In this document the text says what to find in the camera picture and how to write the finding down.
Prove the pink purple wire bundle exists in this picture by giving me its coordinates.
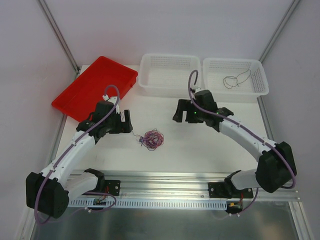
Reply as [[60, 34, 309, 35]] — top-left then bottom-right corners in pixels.
[[131, 128, 165, 152]]

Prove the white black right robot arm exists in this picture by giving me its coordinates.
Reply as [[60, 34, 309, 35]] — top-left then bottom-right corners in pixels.
[[172, 90, 297, 198]]

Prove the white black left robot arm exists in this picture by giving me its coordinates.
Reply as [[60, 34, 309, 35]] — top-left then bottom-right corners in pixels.
[[25, 96, 133, 219]]

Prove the white basket right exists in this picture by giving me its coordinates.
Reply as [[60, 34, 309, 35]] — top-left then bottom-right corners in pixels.
[[202, 57, 269, 103]]

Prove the white basket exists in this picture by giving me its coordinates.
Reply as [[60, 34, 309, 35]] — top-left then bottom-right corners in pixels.
[[202, 57, 269, 103], [138, 53, 205, 98]]

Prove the white basket middle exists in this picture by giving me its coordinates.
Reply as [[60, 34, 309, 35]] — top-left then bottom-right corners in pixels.
[[138, 53, 205, 98]]

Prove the red plastic tray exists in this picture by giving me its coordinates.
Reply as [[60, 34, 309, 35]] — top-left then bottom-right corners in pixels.
[[51, 56, 138, 122]]

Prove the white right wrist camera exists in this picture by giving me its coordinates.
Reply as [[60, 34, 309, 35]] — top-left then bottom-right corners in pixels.
[[190, 85, 203, 95]]

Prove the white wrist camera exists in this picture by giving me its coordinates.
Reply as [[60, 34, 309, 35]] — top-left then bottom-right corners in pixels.
[[190, 85, 203, 95], [102, 94, 120, 108]]

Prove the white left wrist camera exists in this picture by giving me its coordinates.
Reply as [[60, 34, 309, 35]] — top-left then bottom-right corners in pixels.
[[102, 94, 120, 108]]

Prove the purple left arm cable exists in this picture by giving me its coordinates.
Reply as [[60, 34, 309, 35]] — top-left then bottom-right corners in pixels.
[[33, 85, 121, 225]]

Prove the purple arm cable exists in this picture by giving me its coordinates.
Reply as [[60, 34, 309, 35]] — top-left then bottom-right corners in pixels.
[[33, 85, 121, 225], [187, 69, 296, 189]]

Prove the aluminium rail base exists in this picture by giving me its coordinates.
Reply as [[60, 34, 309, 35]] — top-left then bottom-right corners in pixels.
[[67, 170, 300, 201]]

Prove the white slotted cable duct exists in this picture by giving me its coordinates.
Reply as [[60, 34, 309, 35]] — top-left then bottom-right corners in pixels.
[[68, 197, 227, 211]]

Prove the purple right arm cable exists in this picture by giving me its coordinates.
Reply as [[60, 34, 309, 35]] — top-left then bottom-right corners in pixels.
[[187, 69, 296, 189]]

